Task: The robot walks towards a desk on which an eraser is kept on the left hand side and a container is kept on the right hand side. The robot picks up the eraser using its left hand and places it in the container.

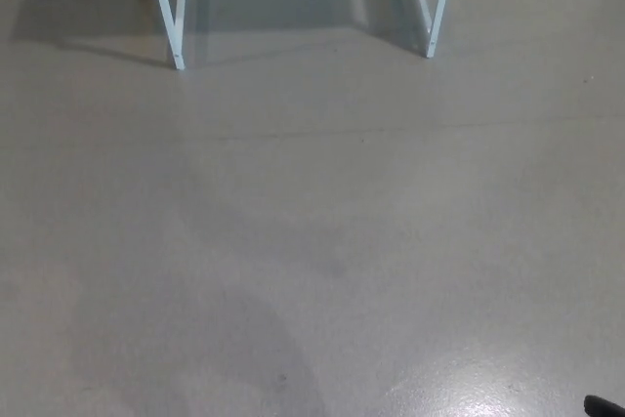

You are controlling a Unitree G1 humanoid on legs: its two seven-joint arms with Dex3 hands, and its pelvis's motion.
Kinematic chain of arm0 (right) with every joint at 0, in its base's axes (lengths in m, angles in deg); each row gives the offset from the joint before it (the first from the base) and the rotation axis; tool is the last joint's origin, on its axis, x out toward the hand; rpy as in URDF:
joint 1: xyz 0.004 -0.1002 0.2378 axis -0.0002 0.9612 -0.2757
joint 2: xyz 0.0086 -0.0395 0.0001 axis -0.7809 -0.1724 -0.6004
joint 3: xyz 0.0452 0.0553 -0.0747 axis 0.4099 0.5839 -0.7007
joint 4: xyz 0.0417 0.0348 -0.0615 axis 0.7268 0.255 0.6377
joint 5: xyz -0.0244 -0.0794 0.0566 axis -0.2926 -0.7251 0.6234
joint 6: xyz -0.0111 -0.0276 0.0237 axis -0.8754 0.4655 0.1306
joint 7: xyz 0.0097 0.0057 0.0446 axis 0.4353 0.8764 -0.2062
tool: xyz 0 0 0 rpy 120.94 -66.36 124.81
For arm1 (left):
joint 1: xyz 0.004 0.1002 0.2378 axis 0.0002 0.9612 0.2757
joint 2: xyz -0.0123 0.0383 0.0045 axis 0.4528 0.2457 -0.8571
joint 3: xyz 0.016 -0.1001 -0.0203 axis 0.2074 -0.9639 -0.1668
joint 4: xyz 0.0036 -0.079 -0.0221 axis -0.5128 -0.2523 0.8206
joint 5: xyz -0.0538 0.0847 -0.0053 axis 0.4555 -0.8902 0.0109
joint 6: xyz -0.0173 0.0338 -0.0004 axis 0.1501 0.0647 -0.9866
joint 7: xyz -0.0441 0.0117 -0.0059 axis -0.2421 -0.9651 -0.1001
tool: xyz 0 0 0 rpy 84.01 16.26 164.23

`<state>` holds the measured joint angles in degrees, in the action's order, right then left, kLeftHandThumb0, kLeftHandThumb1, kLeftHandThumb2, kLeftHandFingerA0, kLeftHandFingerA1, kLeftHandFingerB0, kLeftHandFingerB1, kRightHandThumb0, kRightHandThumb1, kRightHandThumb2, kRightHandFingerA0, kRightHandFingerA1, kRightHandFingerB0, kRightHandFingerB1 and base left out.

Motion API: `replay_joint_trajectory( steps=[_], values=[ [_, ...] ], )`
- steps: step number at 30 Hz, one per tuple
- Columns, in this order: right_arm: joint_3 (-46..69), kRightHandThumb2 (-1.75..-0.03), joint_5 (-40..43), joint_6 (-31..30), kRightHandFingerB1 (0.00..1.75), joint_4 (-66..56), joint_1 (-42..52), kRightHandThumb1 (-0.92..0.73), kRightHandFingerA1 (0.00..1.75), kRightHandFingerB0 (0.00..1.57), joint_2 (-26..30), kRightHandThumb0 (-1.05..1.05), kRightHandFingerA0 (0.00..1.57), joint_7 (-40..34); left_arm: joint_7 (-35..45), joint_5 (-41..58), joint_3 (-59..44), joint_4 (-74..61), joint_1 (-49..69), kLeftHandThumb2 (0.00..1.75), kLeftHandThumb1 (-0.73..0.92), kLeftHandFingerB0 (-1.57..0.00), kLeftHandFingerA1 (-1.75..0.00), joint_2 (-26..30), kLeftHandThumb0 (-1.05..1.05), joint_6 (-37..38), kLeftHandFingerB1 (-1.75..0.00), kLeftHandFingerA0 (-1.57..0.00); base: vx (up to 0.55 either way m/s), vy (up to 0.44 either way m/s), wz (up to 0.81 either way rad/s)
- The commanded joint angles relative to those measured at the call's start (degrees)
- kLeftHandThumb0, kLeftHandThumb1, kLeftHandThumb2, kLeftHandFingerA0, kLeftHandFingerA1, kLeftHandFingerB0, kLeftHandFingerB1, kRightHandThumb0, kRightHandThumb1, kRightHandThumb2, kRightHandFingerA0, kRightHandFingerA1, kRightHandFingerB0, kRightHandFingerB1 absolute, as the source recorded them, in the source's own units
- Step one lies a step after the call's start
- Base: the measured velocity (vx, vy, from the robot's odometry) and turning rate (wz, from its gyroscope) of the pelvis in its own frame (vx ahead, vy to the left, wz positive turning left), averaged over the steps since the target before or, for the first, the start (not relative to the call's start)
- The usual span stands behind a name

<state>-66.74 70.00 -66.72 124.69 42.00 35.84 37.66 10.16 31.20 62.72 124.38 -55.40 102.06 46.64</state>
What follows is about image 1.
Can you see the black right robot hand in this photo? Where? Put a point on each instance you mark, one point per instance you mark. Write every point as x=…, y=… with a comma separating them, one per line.
x=605, y=408

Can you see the white metal desk leg frame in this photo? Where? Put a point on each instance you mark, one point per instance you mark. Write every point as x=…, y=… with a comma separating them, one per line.
x=439, y=12
x=171, y=21

